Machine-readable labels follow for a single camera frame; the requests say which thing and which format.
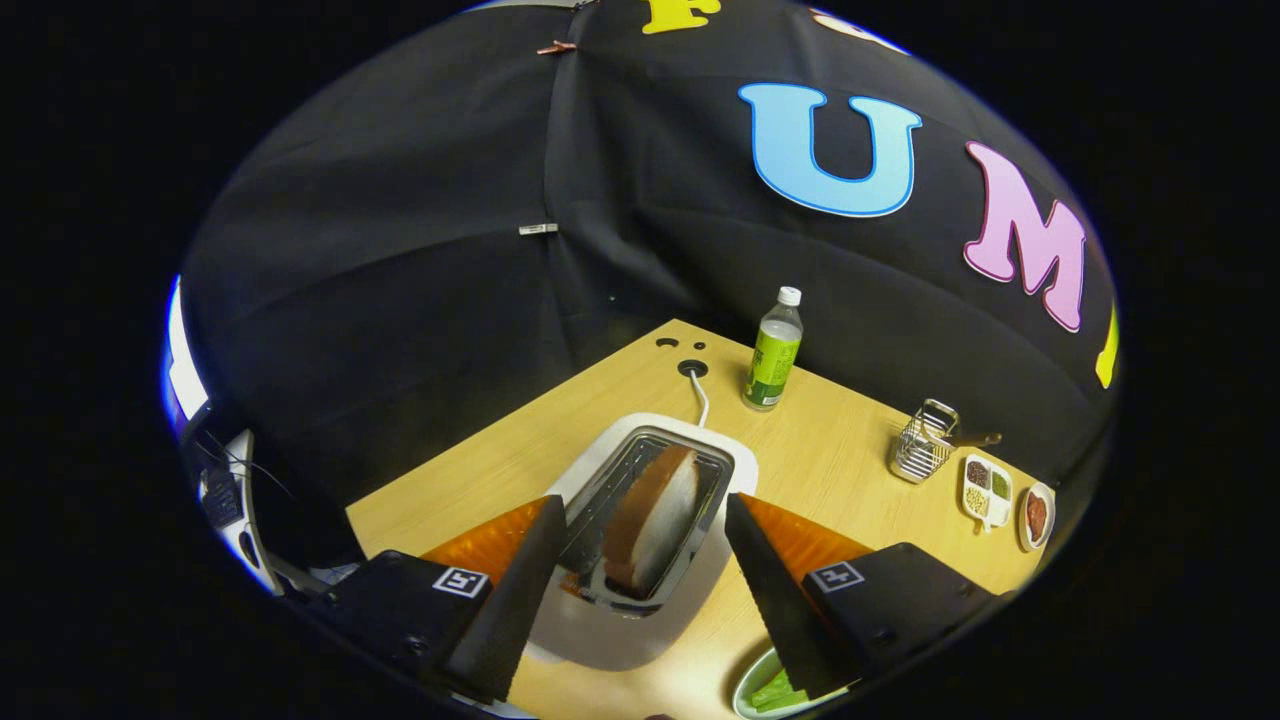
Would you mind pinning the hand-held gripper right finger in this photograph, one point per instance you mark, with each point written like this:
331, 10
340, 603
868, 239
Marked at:
780, 610

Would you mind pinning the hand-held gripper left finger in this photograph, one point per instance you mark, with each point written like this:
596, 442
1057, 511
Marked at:
510, 610

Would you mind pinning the green lettuce leaf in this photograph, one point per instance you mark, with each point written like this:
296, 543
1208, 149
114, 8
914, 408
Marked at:
775, 692

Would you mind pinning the round-topped bread slice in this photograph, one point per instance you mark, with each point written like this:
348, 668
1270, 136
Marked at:
660, 520

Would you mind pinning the light green round plate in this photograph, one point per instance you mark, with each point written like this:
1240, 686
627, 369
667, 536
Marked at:
748, 690

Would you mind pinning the white toaster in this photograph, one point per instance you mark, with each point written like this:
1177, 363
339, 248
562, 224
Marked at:
620, 640

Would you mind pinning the pile of yellow beans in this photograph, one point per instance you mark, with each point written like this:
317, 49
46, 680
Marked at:
976, 500

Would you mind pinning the white divided dish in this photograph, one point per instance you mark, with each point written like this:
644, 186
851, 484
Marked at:
997, 510

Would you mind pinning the pile of dark beans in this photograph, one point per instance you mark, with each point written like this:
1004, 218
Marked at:
978, 473

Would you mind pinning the green label plastic bottle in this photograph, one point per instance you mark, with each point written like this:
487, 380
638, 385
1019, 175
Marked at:
772, 365

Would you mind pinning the pile of green beans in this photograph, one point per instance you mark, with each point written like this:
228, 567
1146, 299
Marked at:
1000, 484

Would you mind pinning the white round plate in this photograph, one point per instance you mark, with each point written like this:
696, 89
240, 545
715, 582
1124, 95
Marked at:
1022, 532

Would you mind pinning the brown meat steak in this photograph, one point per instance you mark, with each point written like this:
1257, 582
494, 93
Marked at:
1036, 515

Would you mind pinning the white and black device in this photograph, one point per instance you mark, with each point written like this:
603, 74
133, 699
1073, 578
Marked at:
243, 540

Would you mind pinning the black backdrop cloth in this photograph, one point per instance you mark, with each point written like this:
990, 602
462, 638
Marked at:
450, 300

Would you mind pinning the white cloth clip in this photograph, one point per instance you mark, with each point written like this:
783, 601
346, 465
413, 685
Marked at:
538, 229

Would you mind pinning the orange cloth clip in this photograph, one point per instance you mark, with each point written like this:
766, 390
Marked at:
555, 46

